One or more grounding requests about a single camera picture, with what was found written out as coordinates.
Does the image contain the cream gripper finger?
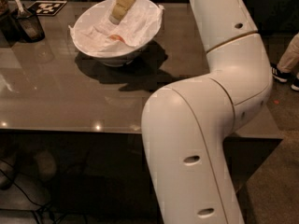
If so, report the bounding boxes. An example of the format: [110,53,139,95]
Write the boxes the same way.
[109,0,136,24]

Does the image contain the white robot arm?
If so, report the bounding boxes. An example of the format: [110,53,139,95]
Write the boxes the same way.
[141,0,272,224]

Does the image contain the white bowl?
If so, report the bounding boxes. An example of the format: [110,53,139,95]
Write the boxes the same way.
[71,0,164,68]

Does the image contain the white paper liner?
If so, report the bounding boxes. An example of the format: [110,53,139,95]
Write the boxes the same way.
[68,0,164,54]

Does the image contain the black white fiducial marker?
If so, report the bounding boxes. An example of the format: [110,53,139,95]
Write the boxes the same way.
[29,1,66,16]

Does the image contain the dark container with scoop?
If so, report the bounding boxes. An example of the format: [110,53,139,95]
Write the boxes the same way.
[14,0,45,43]

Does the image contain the person leg beige trousers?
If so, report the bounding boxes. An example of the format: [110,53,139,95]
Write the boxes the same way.
[278,33,299,73]

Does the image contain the black white sneaker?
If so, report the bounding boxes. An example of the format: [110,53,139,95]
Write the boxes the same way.
[291,78,299,91]
[271,63,291,83]

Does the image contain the black cable on floor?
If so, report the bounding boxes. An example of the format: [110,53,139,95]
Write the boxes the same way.
[0,159,88,224]

